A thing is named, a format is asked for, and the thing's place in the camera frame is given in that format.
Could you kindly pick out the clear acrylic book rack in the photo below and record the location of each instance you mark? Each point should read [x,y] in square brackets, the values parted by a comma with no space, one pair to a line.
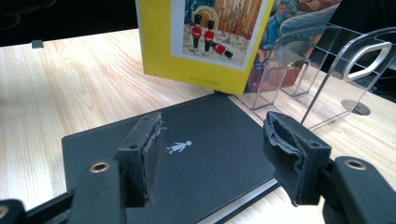
[367,71]

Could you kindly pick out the small grey square block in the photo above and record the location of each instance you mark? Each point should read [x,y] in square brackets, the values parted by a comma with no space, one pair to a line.
[37,44]

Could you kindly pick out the colourful picture-cover book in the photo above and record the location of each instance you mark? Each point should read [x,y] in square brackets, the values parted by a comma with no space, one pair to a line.
[280,18]

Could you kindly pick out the black book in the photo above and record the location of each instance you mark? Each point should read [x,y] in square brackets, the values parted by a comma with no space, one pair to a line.
[211,149]

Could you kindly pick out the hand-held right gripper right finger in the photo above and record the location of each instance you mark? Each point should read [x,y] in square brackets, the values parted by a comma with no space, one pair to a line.
[299,161]

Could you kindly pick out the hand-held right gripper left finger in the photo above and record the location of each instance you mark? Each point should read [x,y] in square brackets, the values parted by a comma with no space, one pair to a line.
[137,149]

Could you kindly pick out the yellow book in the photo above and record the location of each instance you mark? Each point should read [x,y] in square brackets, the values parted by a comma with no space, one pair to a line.
[162,46]

